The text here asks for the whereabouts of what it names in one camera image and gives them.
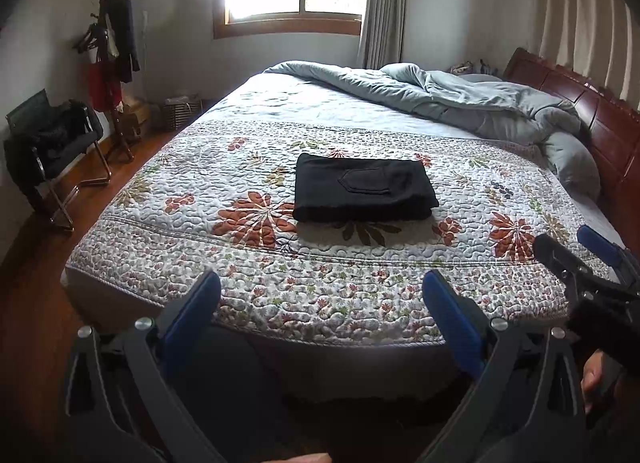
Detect black pants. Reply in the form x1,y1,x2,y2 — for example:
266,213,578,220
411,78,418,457
293,154,439,223

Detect person's right hand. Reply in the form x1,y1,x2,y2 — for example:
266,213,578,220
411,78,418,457
580,349,604,413

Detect grey bed sheet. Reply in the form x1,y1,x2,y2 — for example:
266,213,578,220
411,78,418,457
568,192,625,247

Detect grey pillow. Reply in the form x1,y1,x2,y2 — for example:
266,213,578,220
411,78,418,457
540,131,601,202

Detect dark red wooden headboard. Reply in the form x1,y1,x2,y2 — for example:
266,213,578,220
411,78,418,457
504,48,640,253

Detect grey-green duvet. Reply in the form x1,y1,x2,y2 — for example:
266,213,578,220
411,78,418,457
267,61,582,145

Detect floral quilted bedspread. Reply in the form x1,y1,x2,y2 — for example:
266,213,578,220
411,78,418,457
64,117,614,348

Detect wicker basket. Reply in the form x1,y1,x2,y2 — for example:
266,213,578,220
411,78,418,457
160,96,203,130

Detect grey window curtain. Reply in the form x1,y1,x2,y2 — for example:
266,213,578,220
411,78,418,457
357,0,407,70

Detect wooden coat rack with clothes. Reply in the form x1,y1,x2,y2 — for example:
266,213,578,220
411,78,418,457
73,0,140,160

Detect beige wall curtain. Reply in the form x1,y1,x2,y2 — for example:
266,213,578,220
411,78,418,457
527,0,639,110

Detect black metal frame chair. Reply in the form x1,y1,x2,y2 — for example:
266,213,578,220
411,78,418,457
3,90,112,232

